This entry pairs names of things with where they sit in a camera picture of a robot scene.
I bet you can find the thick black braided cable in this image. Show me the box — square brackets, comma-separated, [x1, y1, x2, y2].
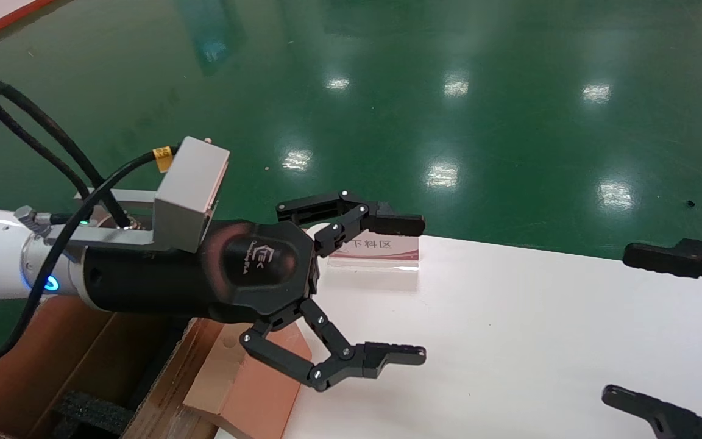
[0, 77, 133, 230]

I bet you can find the black cable with yellow tag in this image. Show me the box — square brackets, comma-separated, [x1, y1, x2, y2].
[0, 145, 181, 364]

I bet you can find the large cardboard box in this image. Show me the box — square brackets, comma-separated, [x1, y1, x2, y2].
[0, 295, 313, 439]

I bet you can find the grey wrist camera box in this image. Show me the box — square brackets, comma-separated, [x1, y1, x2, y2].
[154, 136, 230, 254]

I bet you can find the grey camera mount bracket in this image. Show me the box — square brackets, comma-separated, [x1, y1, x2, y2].
[74, 188, 158, 249]

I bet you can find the black foam pad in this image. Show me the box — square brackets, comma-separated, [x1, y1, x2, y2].
[52, 390, 137, 439]

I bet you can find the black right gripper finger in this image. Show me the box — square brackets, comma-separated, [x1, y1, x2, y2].
[623, 237, 702, 304]
[601, 384, 702, 439]

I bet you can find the clear acrylic table sign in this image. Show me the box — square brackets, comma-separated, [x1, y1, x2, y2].
[307, 222, 420, 273]

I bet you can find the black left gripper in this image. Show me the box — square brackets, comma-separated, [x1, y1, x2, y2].
[83, 190, 428, 393]

